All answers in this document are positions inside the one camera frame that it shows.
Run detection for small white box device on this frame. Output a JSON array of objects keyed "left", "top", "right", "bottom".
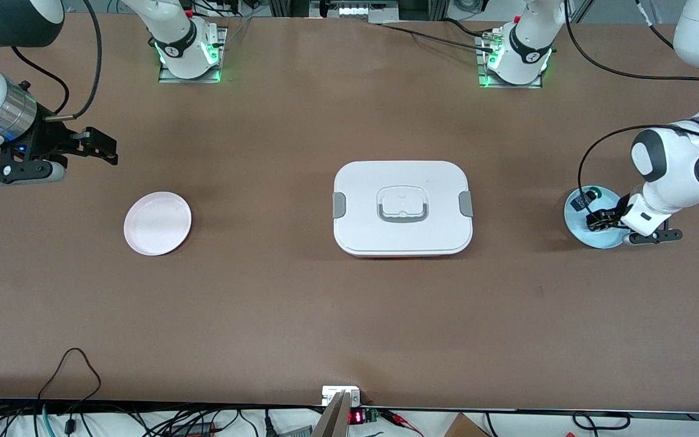
[{"left": 322, "top": 386, "right": 361, "bottom": 406}]

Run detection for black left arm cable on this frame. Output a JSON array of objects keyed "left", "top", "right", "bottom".
[{"left": 565, "top": 0, "right": 699, "bottom": 213}]

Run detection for small dark object on blue plate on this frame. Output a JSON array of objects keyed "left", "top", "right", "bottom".
[{"left": 571, "top": 188, "right": 604, "bottom": 212}]

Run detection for thin black table cable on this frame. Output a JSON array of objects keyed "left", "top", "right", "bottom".
[{"left": 380, "top": 18, "right": 502, "bottom": 54}]

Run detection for white lidded lunch box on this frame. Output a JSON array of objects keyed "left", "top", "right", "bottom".
[{"left": 332, "top": 160, "right": 474, "bottom": 259}]

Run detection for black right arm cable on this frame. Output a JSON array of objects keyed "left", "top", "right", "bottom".
[{"left": 13, "top": 0, "right": 103, "bottom": 120}]

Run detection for pink round plate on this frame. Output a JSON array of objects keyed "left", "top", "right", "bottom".
[{"left": 124, "top": 192, "right": 193, "bottom": 256}]

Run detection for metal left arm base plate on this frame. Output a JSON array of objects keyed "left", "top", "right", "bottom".
[{"left": 477, "top": 33, "right": 543, "bottom": 89}]

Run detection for black looped cable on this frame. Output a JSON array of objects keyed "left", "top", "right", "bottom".
[{"left": 37, "top": 348, "right": 101, "bottom": 404}]

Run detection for light blue round plate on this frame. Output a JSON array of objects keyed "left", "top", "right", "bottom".
[{"left": 564, "top": 186, "right": 629, "bottom": 249}]

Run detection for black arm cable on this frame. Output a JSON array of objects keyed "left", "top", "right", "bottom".
[
  {"left": 13, "top": 0, "right": 103, "bottom": 120},
  {"left": 565, "top": 0, "right": 699, "bottom": 213}
]

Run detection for brown cardboard piece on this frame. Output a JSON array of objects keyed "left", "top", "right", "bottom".
[{"left": 444, "top": 413, "right": 491, "bottom": 437}]

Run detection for beige wedge board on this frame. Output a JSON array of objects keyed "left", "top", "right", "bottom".
[{"left": 312, "top": 391, "right": 351, "bottom": 437}]

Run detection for black coiled floor cable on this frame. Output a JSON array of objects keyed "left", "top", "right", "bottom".
[{"left": 573, "top": 412, "right": 630, "bottom": 430}]

